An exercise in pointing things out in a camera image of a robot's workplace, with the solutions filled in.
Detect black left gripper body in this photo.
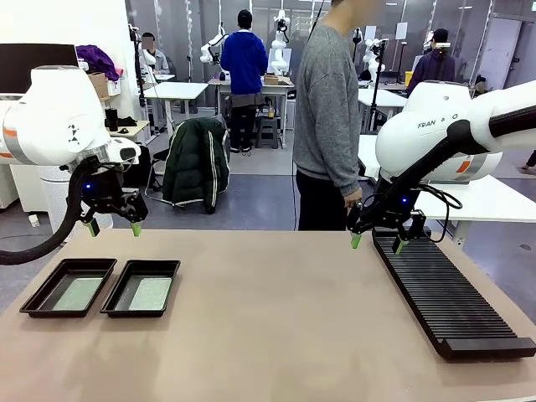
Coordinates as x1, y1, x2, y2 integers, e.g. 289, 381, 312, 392
79, 164, 126, 213

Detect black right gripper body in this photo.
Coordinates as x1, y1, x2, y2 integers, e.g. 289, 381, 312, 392
367, 181, 420, 230

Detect black plastic ESD tray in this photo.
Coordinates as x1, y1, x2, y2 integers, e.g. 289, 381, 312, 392
100, 259, 182, 318
19, 258, 118, 318

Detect person's right forearm grey sleeve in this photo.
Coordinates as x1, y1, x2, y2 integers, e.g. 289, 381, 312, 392
330, 154, 363, 198

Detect person's right hand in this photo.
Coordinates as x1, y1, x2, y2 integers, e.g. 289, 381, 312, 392
343, 187, 364, 209

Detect black backpack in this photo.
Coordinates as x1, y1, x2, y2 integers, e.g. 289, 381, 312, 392
125, 144, 152, 189

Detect small wooden side desk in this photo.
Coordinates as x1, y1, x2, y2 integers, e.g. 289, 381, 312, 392
106, 120, 151, 146

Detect black slotted board rack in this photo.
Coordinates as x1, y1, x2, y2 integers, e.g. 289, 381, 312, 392
371, 225, 536, 361

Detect dark green puffer jacket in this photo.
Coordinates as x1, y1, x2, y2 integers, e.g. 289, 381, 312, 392
162, 116, 231, 214

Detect large white work table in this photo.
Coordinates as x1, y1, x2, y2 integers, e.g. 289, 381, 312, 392
358, 133, 536, 249

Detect brown cardboard box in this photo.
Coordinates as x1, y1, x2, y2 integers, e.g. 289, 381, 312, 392
87, 72, 109, 101

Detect white background table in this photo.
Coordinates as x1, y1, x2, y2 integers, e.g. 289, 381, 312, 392
358, 87, 408, 133

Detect person in grey sweater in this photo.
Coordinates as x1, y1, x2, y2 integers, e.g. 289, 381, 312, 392
292, 0, 369, 232

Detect white height adjustable table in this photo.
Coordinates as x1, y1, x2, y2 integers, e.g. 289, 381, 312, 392
143, 81, 209, 139

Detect grey plastic step stool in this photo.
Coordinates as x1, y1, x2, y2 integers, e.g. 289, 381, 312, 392
255, 116, 281, 150

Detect purple cloth bundle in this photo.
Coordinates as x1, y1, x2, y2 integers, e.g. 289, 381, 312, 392
75, 44, 121, 81

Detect seated person in grey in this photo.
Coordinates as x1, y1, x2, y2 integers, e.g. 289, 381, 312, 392
140, 32, 171, 75

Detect person in dark purple hoodie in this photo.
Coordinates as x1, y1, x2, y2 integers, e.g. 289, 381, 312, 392
408, 28, 456, 87

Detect black computer monitor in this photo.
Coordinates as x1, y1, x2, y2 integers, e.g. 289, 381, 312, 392
0, 43, 80, 95

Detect grey background work table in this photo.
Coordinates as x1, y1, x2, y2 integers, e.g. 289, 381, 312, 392
208, 78, 296, 150

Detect person in blue hoodie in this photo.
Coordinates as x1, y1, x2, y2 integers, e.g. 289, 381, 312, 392
220, 8, 269, 152

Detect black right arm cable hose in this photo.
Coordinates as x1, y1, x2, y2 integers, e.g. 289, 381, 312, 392
355, 104, 536, 234

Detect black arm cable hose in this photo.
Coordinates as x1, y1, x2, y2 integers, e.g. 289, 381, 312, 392
0, 161, 91, 266
355, 104, 536, 234

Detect black metal frame chair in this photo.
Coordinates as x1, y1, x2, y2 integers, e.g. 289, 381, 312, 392
144, 119, 231, 209

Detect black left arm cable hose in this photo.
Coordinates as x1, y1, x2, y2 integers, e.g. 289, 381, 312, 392
0, 161, 91, 266

